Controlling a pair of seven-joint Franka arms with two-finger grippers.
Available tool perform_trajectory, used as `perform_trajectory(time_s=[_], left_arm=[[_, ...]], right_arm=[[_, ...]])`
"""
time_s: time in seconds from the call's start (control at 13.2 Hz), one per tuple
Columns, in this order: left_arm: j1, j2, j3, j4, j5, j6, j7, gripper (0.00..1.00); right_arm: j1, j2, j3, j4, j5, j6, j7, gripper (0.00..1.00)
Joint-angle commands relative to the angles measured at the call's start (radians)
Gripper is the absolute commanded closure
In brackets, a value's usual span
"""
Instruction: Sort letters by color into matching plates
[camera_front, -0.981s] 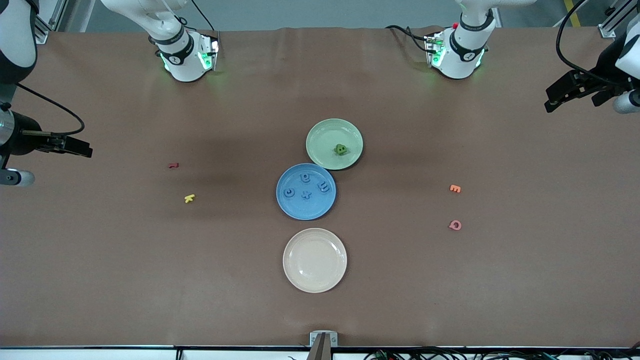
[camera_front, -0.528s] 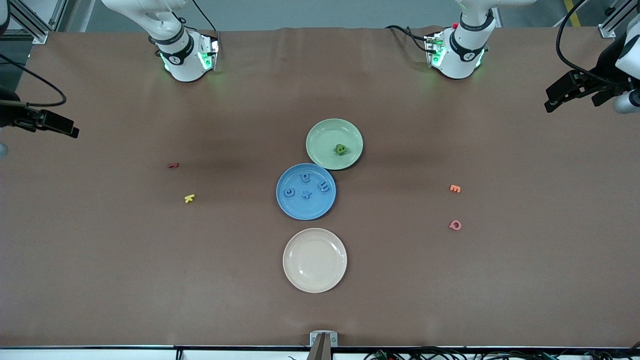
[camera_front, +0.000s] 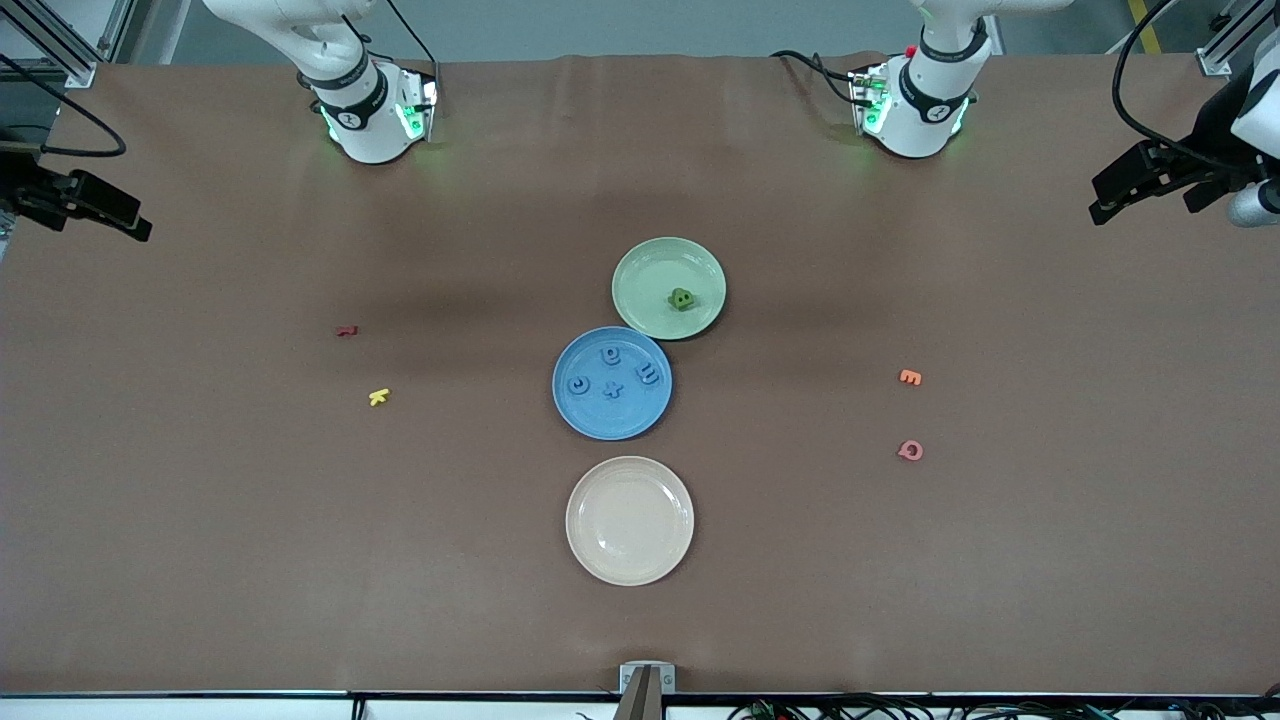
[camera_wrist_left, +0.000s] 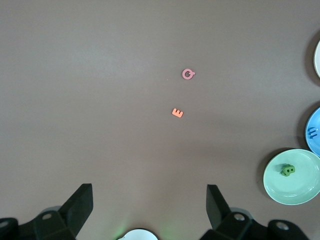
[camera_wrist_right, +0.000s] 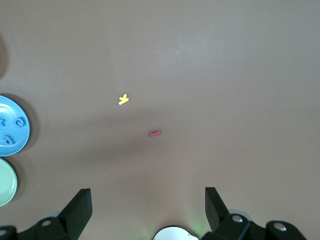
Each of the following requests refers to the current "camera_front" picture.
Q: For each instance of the blue letter c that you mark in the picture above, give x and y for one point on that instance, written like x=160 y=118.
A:
x=572 y=384

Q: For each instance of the metal bracket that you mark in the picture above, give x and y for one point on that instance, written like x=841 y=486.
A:
x=628 y=680

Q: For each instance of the blue letter a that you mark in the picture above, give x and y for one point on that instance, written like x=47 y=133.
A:
x=606 y=355

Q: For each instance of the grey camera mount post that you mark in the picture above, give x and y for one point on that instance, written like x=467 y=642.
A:
x=640 y=705

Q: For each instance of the green letter B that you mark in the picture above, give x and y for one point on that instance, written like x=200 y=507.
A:
x=683 y=298

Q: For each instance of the brown table cover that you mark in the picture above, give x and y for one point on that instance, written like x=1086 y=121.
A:
x=300 y=550

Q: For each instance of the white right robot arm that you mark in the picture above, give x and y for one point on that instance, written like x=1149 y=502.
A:
x=370 y=140

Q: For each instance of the aluminium frame profile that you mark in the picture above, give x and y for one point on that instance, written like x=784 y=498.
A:
x=1213 y=62
x=78 y=75

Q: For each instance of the blue plate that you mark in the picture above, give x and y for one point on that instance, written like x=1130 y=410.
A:
x=600 y=415

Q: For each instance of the beige plate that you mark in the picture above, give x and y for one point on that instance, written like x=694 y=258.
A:
x=630 y=520

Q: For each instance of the green plate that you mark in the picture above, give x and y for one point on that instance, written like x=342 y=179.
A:
x=650 y=270

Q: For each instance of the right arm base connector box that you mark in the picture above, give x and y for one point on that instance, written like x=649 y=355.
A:
x=420 y=100

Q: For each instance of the blue letter m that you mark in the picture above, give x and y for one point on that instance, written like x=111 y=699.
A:
x=649 y=374

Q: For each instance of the pink letter Q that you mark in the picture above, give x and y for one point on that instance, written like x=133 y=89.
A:
x=902 y=450

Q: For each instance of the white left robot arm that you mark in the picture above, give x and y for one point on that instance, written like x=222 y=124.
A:
x=915 y=135

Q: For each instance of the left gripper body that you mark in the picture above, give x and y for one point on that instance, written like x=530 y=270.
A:
x=1212 y=128

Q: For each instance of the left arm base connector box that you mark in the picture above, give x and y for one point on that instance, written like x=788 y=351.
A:
x=868 y=100

